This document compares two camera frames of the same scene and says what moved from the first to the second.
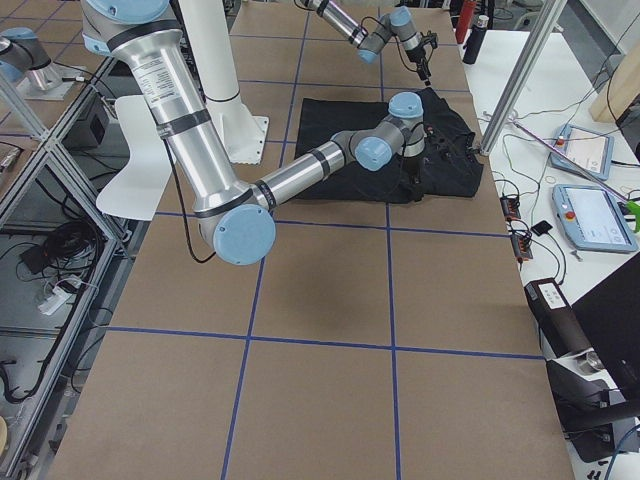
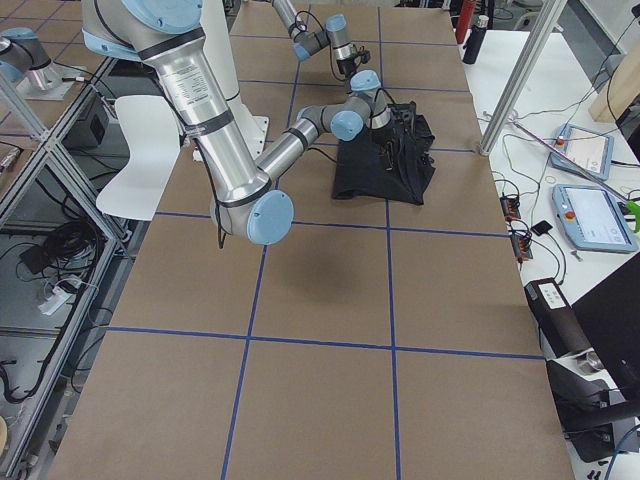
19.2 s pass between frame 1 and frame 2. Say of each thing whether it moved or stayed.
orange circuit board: stayed
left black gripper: moved
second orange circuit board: stayed
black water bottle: stayed
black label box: stayed
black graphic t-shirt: moved
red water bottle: stayed
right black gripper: moved
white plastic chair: stayed
